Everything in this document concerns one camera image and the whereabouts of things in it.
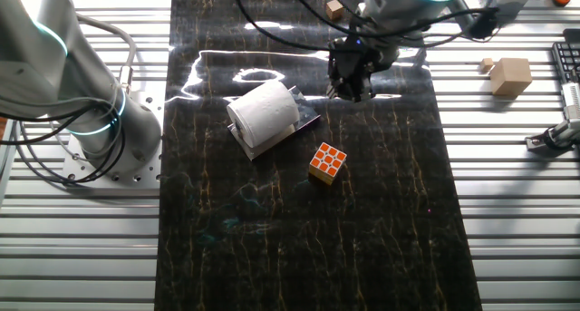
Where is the black base cable bundle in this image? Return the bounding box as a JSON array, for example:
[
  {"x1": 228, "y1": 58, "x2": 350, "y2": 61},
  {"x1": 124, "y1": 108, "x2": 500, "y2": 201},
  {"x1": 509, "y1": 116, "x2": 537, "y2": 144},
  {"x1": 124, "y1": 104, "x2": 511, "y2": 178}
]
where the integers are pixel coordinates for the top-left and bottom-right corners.
[{"x1": 0, "y1": 95, "x2": 128, "y2": 188}]

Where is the white toilet paper roll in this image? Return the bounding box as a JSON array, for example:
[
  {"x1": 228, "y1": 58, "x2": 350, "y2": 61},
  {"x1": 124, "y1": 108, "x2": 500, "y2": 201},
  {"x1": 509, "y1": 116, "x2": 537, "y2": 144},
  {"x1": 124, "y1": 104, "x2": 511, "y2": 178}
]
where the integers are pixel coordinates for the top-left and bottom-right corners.
[{"x1": 226, "y1": 79, "x2": 301, "y2": 149}]

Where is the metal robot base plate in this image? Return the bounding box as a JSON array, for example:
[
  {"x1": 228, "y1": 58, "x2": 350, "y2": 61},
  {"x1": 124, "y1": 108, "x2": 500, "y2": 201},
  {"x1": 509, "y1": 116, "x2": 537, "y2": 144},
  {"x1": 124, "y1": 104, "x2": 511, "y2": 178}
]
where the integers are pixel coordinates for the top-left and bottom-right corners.
[{"x1": 61, "y1": 82, "x2": 167, "y2": 188}]

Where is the metal camera mount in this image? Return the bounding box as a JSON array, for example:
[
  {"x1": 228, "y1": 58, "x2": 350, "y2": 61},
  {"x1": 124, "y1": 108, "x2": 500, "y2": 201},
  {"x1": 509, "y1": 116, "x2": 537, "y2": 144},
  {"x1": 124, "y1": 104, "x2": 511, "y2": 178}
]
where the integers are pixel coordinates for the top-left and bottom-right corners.
[{"x1": 525, "y1": 118, "x2": 580, "y2": 157}]

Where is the shiny metal tray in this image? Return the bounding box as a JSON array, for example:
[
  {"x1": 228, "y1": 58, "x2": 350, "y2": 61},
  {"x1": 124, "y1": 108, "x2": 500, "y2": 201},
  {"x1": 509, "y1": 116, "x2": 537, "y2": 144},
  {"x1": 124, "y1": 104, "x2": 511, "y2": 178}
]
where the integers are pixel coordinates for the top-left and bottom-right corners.
[{"x1": 227, "y1": 84, "x2": 322, "y2": 161}]

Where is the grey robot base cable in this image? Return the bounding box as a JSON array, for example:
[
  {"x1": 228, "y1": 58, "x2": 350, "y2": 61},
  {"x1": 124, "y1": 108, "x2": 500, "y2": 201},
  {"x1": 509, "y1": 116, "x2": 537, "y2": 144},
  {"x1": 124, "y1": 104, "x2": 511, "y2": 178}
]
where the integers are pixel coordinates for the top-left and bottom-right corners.
[{"x1": 76, "y1": 14, "x2": 137, "y2": 94}]

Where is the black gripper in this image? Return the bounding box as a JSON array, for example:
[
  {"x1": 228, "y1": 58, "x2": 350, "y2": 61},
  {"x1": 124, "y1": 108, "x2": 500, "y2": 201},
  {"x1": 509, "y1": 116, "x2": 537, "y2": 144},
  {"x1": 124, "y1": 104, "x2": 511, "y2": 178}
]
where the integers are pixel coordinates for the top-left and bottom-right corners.
[{"x1": 326, "y1": 34, "x2": 387, "y2": 103}]

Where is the large wooden block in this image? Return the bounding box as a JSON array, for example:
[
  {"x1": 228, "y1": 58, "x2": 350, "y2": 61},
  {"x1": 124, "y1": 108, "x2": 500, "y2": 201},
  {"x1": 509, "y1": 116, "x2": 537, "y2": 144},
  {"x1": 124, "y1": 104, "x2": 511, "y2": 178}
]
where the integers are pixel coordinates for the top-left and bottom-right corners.
[{"x1": 488, "y1": 56, "x2": 534, "y2": 98}]

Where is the wrist mounted camera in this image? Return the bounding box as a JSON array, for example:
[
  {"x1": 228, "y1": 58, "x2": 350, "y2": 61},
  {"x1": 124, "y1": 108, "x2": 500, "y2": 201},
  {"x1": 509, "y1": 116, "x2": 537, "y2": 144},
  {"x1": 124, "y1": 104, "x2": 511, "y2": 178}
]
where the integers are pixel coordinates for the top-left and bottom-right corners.
[{"x1": 466, "y1": 5, "x2": 502, "y2": 41}]

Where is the black keyboard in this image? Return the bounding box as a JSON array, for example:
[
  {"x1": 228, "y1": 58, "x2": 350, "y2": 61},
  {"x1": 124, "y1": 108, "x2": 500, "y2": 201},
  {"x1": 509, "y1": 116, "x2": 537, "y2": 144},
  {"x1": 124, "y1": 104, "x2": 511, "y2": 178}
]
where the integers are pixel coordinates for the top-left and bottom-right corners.
[{"x1": 551, "y1": 28, "x2": 580, "y2": 83}]

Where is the small wooden cube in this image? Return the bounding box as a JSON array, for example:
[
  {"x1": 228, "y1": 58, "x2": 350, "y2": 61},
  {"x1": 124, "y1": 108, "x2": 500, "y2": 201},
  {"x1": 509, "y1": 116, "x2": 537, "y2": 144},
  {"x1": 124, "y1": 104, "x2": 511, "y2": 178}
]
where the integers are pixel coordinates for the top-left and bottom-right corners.
[{"x1": 325, "y1": 0, "x2": 345, "y2": 22}]

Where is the black marble pattern mat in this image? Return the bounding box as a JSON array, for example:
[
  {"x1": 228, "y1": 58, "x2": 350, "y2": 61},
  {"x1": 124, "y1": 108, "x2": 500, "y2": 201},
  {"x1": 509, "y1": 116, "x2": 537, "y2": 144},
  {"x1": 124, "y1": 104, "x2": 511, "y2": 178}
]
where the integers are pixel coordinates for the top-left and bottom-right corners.
[{"x1": 153, "y1": 0, "x2": 484, "y2": 311}]

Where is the grey control box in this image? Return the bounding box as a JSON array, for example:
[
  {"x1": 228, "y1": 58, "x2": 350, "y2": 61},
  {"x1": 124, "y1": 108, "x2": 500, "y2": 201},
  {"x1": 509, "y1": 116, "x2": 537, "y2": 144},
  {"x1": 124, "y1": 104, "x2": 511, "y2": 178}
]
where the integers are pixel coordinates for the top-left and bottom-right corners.
[{"x1": 470, "y1": 0, "x2": 545, "y2": 17}]

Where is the orange white puzzle cube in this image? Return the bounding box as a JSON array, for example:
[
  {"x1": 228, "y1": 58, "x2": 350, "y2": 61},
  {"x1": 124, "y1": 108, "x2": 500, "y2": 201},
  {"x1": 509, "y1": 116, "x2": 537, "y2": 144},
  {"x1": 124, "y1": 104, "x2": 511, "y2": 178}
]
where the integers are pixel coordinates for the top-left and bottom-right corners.
[{"x1": 308, "y1": 141, "x2": 348, "y2": 186}]

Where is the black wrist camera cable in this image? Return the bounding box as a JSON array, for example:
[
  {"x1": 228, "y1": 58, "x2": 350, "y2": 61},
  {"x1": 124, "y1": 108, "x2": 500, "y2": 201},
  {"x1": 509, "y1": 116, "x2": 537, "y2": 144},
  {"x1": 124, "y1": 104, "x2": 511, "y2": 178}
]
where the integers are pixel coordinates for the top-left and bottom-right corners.
[{"x1": 230, "y1": 0, "x2": 499, "y2": 53}]

